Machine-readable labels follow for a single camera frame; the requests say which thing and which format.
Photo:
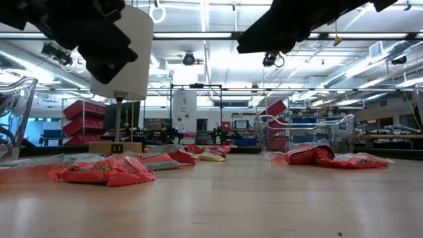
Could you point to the black monitor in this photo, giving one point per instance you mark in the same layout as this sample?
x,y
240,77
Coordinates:
x,y
130,115

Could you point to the blue background bench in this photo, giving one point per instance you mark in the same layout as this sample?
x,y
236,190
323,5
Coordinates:
x,y
51,135

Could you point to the black metal background frame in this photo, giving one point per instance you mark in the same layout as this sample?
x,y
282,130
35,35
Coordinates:
x,y
196,86

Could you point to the black round ceiling device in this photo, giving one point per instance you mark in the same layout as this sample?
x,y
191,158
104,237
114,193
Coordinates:
x,y
189,59

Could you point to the white ceiling vent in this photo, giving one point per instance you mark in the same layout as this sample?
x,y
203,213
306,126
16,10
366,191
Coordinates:
x,y
376,49

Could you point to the pale pink candy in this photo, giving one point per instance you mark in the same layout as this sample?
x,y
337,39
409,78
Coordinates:
x,y
274,157

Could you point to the orange Reese's candy pack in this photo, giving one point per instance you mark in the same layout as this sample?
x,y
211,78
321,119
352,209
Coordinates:
x,y
109,173

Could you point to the white cylinder column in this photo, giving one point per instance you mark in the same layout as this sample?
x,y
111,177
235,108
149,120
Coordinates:
x,y
184,110

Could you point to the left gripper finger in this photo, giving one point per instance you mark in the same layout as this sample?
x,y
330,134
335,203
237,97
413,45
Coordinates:
x,y
107,61

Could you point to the wooden background table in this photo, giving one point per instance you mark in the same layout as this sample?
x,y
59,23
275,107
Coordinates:
x,y
390,136

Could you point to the orange candy clear wrapper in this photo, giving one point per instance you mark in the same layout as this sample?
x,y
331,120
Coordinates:
x,y
26,172

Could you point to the black background robot arm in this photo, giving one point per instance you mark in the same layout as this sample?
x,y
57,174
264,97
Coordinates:
x,y
167,135
219,132

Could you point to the blue storage bin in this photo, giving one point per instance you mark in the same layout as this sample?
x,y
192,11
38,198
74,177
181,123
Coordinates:
x,y
246,142

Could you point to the tilted red storage bin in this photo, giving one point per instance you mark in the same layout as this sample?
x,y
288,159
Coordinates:
x,y
274,108

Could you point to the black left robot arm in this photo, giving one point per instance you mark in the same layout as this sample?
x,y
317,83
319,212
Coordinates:
x,y
10,10

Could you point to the red white candy pack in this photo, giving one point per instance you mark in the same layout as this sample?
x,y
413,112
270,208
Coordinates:
x,y
183,157

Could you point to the clear plastic bin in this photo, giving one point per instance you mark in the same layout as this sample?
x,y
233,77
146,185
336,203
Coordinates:
x,y
343,132
20,115

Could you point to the black ceiling spotlights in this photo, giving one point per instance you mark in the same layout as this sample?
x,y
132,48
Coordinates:
x,y
57,54

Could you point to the black overhead frame beam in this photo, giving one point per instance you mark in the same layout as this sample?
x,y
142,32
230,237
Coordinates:
x,y
198,35

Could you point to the yellow candy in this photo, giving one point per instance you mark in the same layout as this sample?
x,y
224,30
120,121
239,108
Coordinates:
x,y
209,157
376,158

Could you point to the white candy clear wrapper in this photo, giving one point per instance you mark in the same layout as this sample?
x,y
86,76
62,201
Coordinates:
x,y
86,158

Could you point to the black overhead camera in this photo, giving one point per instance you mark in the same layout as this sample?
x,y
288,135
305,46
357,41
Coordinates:
x,y
269,60

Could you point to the orange white candy pack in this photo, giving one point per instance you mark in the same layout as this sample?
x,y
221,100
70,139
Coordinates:
x,y
163,148

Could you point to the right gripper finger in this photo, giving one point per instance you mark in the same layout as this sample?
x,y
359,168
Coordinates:
x,y
267,36

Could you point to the white cylinder lamp wooden base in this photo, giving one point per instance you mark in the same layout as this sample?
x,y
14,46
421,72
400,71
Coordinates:
x,y
138,66

